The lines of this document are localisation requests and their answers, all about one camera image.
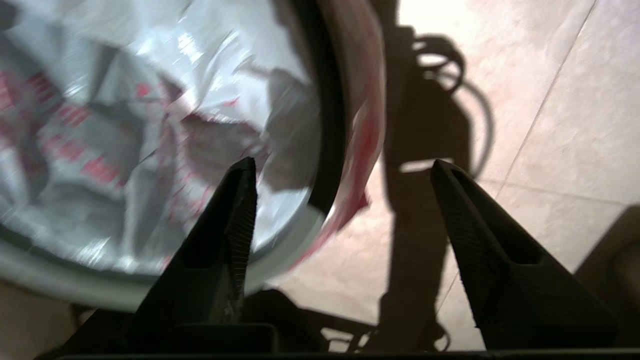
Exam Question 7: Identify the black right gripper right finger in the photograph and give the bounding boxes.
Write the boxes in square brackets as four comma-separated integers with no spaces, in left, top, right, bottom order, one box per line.
[430,159,618,349]

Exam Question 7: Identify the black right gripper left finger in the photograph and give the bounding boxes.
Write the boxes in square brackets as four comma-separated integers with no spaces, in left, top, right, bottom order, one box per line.
[127,156,278,353]

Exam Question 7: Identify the grey bin rim ring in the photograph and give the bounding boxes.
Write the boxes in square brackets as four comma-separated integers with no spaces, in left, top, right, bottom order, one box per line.
[0,202,328,312]

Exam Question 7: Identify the white plastic bag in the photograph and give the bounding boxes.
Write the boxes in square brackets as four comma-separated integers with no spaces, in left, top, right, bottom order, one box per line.
[0,0,387,276]

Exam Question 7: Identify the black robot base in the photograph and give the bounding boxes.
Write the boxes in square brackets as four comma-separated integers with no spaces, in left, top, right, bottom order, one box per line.
[40,289,451,357]

